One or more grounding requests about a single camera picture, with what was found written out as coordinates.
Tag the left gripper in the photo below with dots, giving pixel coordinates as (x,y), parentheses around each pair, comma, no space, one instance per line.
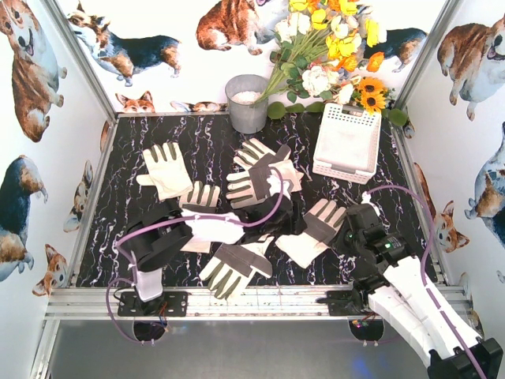
(274,211)

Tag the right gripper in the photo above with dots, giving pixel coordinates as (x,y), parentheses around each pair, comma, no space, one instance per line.
(346,238)

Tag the grey-strap glove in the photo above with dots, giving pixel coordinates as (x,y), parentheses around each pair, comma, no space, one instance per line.
(232,267)
(323,222)
(201,199)
(253,190)

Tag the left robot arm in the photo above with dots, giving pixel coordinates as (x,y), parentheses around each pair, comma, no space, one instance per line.
(160,234)

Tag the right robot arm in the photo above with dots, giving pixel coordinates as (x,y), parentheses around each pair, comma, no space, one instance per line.
(390,282)

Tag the white perforated storage basket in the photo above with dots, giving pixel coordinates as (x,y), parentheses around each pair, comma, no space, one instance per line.
(347,145)

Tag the back centre glove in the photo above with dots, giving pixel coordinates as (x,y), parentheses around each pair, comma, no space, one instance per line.
(254,154)

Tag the far left white glove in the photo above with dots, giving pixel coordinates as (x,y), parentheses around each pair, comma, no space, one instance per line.
(166,171)

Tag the grey metal bucket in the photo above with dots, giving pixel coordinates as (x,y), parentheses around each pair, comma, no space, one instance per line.
(247,106)

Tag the artificial flower bouquet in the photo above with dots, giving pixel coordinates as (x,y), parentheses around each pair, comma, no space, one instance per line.
(330,50)

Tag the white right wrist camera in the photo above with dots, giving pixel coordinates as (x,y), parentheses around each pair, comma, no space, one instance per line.
(366,198)

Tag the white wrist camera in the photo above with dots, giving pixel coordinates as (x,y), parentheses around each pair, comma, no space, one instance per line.
(366,198)
(283,187)

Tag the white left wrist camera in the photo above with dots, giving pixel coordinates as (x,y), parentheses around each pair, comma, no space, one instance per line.
(283,187)

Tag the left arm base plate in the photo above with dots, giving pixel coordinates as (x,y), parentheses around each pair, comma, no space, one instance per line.
(168,304)

